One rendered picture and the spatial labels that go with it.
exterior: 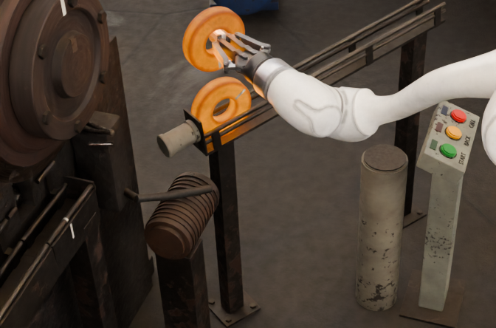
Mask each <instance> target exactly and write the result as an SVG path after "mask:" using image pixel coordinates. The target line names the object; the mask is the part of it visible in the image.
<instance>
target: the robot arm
mask: <svg viewBox="0 0 496 328"><path fill-rule="evenodd" d="M209 39H210V40H211V41H212V46H213V53H214V55H215V56H216V57H217V59H218V61H219V62H220V64H221V65H222V66H223V68H224V74H228V73H229V71H231V70H235V71H236V72H237V73H241V74H242V75H243V76H244V77H245V78H246V79H247V80H248V81H249V82H250V83H251V84H252V85H253V87H254V89H255V91H256V92H257V93H258V94H259V95H260V96H262V97H263V98H264V99H266V101H267V102H268V103H271V104H272V106H273V107H274V109H275V111H276V112H277V113H278V114H279V115H280V116H281V117H282V118H283V119H284V120H285V121H286V122H287V123H289V124H290V125H292V126H293V127H295V128H296V129H297V130H299V131H301V132H302V133H304V134H307V135H310V136H313V137H330V138H333V139H336V140H341V141H345V142H358V141H362V140H365V139H367V138H369V137H370V136H371V135H372V134H374V133H375V132H376V130H377V129H378V128H379V126H380V125H382V124H385V123H389V122H393V121H396V120H401V119H403V118H406V117H409V116H411V115H413V114H415V113H417V112H420V111H421V110H424V109H426V108H428V107H431V106H433V105H435V104H437V103H440V102H442V101H445V100H450V99H454V98H490V100H489V102H488V104H487V106H486V109H485V112H484V114H483V120H482V127H481V135H482V141H483V147H484V149H485V151H486V153H487V155H488V157H489V159H490V160H491V161H492V162H493V163H494V164H495V165H496V50H493V51H491V52H488V53H485V54H482V55H479V56H476V57H474V58H470V59H466V60H464V61H459V62H457V63H454V64H450V65H447V66H443V67H441V68H439V69H435V70H433V71H432V72H429V73H427V74H426V75H424V76H422V77H421V78H419V79H418V80H416V81H414V82H413V83H411V84H410V85H409V86H407V87H405V88H404V89H403V90H401V91H400V92H398V93H396V94H394V95H388V96H376V95H375V94H374V93H373V92H372V91H371V90H369V89H358V88H350V87H343V86H341V87H340V88H336V87H331V86H328V85H326V84H324V83H323V82H321V81H319V80H317V79H316V78H314V77H312V76H310V75H306V74H304V73H301V72H298V71H297V70H296V69H294V68H293V67H291V66H289V65H288V64H287V63H286V62H284V61H283V60H281V59H279V58H273V57H272V56H271V55H270V44H265V43H261V42H260V41H256V40H255V39H253V38H250V37H249V36H246V35H244V34H242V33H240V32H235V34H231V33H227V32H226V31H225V30H216V31H215V32H213V33H212V34H211V35H210V36H209ZM240 39H241V40H240ZM227 56H228V57H230V58H231V59H232V60H233V61H234V63H235V64H233V63H232V62H231V60H229V59H228V57H227Z"/></svg>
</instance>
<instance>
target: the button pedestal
mask: <svg viewBox="0 0 496 328"><path fill-rule="evenodd" d="M443 105H445V106H447V107H449V109H448V112H447V116H446V115H443V114H442V113H441V110H442V107H443ZM454 109H459V110H461V111H463V112H464V113H465V114H466V120H465V121H464V122H458V121H457V120H455V119H454V118H453V117H452V115H451V113H452V111H453V110H454ZM478 121H479V117H478V116H477V115H474V114H473V113H471V112H468V111H466V110H464V109H462V108H460V107H458V106H456V105H454V104H452V103H449V102H447V101H442V102H440V103H439V104H438V105H437V107H436V109H435V111H434V113H433V117H432V120H431V121H430V125H429V128H428V130H427V134H426V137H425V139H424V143H423V146H422V148H421V152H420V155H419V157H418V161H417V163H416V166H417V167H419V168H421V169H423V170H425V171H427V172H429V173H431V174H432V182H431V189H430V203H429V210H428V217H427V230H426V238H425V245H424V258H423V266H422V271H421V270H414V269H413V271H412V273H411V276H410V280H409V283H408V286H407V290H406V293H405V296H404V300H403V303H402V308H401V310H400V313H399V316H400V317H403V318H409V319H413V320H416V321H422V322H425V323H428V324H435V325H438V326H442V327H447V328H456V325H457V321H458V316H459V312H460V308H461V303H462V299H463V296H464V291H465V286H466V280H462V279H456V278H452V277H450V273H451V266H452V256H453V251H454V244H455V234H456V228H457V222H458V212H459V205H460V200H461V189H462V183H463V178H464V173H465V170H466V166H467V163H468V159H469V155H470V151H471V148H472V144H473V140H474V137H475V132H476V129H477V126H478ZM438 122H440V123H443V124H444V125H443V128H442V130H441V132H439V131H436V130H435V128H436V126H437V123H438ZM448 126H455V127H457V128H458V129H460V131H461V133H462V135H461V137H460V138H459V139H453V138H451V137H450V136H449V135H448V134H447V133H446V130H447V127H448ZM432 139H434V140H436V141H438V144H437V146H436V150H433V149H431V148H430V144H431V141H432ZM445 143H448V144H450V145H452V146H454V147H455V149H456V151H457V153H456V155H455V156H454V157H448V156H446V155H444V154H443V153H442V152H441V146H442V145H443V144H445Z"/></svg>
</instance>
